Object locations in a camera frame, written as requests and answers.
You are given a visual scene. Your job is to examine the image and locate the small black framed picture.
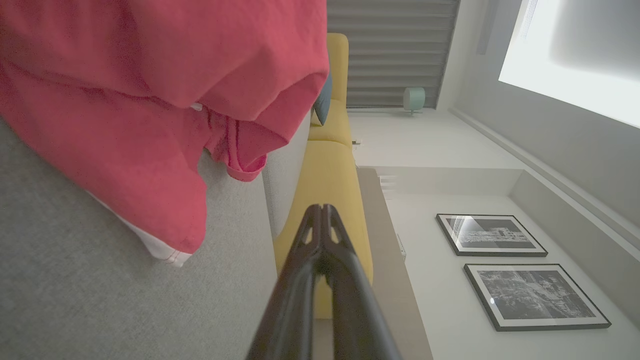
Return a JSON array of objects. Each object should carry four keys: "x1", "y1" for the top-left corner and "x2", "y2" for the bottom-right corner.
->
[{"x1": 436, "y1": 213, "x2": 549, "y2": 258}]

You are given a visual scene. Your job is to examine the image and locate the blue throw pillow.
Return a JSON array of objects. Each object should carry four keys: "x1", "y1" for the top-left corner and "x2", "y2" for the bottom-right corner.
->
[{"x1": 312, "y1": 74, "x2": 333, "y2": 127}]

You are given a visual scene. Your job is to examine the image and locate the grey pleated curtain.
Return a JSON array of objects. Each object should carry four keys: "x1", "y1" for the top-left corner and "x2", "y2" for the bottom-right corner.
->
[{"x1": 327, "y1": 0, "x2": 461, "y2": 109}]

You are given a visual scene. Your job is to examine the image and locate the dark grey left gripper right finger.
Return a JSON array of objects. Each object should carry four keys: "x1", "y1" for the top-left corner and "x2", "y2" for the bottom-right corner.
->
[{"x1": 322, "y1": 204, "x2": 403, "y2": 360}]

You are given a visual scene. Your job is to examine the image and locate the large black framed picture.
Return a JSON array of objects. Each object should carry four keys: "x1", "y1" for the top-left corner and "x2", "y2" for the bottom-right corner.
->
[{"x1": 463, "y1": 263, "x2": 612, "y2": 332}]

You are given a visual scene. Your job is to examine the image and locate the red and white shirt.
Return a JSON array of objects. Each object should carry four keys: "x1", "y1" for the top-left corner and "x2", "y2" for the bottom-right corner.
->
[{"x1": 0, "y1": 0, "x2": 331, "y2": 267}]

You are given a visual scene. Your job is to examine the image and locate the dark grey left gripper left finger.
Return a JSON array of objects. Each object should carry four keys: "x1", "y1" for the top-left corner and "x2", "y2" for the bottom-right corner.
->
[{"x1": 246, "y1": 204, "x2": 326, "y2": 360}]

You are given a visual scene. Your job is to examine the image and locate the grey sofa seat cushion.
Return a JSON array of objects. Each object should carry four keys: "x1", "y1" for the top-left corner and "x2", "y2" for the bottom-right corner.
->
[{"x1": 261, "y1": 110, "x2": 312, "y2": 240}]

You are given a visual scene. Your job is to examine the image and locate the grey and yellow sofa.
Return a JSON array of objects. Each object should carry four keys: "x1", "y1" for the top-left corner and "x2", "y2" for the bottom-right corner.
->
[{"x1": 0, "y1": 117, "x2": 278, "y2": 360}]

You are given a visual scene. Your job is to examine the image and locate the mint green lamp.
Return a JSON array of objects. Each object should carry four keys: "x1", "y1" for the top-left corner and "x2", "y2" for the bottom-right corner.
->
[{"x1": 403, "y1": 87, "x2": 426, "y2": 116}]

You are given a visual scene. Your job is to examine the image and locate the yellow sofa backrest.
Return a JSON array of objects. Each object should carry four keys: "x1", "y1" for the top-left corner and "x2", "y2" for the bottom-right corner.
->
[{"x1": 273, "y1": 32, "x2": 374, "y2": 321}]

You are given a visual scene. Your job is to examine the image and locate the bright ceiling light panel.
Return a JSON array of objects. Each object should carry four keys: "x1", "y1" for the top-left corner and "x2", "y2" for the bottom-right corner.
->
[{"x1": 498, "y1": 0, "x2": 640, "y2": 130}]

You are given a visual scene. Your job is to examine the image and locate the beige ledge behind sofa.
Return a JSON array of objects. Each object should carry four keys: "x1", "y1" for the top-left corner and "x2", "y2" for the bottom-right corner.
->
[{"x1": 356, "y1": 167, "x2": 435, "y2": 360}]

